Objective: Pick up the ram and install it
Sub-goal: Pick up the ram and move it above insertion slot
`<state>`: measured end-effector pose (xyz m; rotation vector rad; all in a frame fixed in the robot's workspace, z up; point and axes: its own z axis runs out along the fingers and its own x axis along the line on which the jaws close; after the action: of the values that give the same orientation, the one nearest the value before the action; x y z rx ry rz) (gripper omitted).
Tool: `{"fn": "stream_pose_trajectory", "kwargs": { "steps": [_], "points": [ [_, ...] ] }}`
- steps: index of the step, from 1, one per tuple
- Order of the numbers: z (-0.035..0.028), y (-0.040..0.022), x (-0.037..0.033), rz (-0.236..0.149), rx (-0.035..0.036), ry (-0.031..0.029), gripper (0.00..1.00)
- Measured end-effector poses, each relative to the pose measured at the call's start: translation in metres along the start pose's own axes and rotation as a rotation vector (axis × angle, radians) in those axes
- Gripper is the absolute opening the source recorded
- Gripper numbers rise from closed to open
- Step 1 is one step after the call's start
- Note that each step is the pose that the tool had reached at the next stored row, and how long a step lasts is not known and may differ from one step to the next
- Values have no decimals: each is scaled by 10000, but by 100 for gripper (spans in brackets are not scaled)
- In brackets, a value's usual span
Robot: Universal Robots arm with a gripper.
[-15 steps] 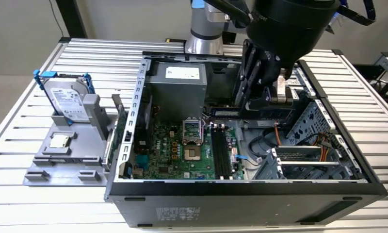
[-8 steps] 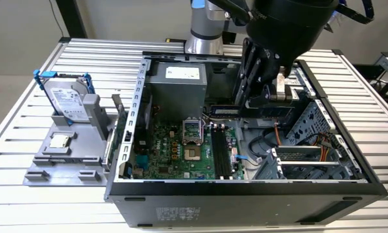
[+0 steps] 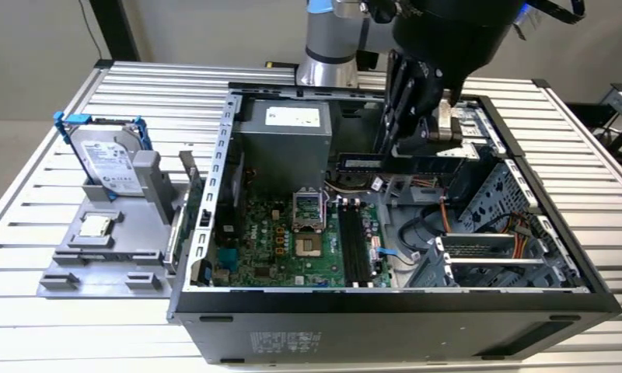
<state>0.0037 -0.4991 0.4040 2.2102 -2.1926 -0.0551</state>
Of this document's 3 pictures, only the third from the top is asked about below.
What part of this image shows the black metal frame post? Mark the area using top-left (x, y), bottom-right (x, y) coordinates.
top-left (89, 0), bottom-right (141, 63)

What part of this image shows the green motherboard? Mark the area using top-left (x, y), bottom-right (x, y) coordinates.
top-left (210, 193), bottom-right (395, 288)

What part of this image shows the black case fan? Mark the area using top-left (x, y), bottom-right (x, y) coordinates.
top-left (225, 153), bottom-right (248, 244)

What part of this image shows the yellow white wire bundle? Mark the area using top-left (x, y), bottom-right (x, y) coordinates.
top-left (324, 174), bottom-right (389, 195)

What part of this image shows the thin metal locking lever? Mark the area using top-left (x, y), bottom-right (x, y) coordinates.
top-left (320, 189), bottom-right (332, 232)

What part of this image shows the silver socket cover frame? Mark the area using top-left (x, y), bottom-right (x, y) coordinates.
top-left (291, 188), bottom-right (327, 231)

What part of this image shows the silver CPU chip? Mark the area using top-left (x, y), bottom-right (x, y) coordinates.
top-left (75, 217), bottom-right (113, 239)

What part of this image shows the hard disk in blue carrier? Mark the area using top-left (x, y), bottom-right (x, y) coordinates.
top-left (50, 111), bottom-right (154, 203)

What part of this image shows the RAM stick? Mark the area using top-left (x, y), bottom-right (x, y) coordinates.
top-left (336, 152), bottom-right (467, 176)
top-left (55, 252), bottom-right (160, 262)

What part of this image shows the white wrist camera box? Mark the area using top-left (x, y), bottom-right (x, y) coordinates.
top-left (511, 9), bottom-right (546, 40)

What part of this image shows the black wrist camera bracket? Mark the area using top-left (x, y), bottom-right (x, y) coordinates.
top-left (536, 0), bottom-right (587, 25)

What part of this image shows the grey parts rack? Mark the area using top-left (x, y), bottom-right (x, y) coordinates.
top-left (34, 151), bottom-right (188, 300)

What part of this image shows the grey power supply box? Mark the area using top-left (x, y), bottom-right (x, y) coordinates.
top-left (232, 99), bottom-right (336, 195)

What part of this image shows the CPU socket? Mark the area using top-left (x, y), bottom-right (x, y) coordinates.
top-left (293, 232), bottom-right (327, 258)

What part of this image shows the red yellow wire bundle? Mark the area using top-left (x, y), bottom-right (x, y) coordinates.
top-left (504, 212), bottom-right (532, 260)

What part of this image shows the green graphics card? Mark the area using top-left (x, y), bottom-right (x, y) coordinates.
top-left (165, 151), bottom-right (206, 279)

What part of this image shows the black looped cable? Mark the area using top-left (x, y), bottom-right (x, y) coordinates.
top-left (399, 215), bottom-right (444, 256)

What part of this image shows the silver disk bay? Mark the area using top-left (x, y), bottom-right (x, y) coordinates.
top-left (407, 232), bottom-right (568, 289)

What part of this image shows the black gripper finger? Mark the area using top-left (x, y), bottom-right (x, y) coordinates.
top-left (413, 64), bottom-right (471, 157)
top-left (375, 52), bottom-right (429, 157)

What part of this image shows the black PC case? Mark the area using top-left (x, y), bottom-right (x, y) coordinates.
top-left (164, 80), bottom-right (622, 366)

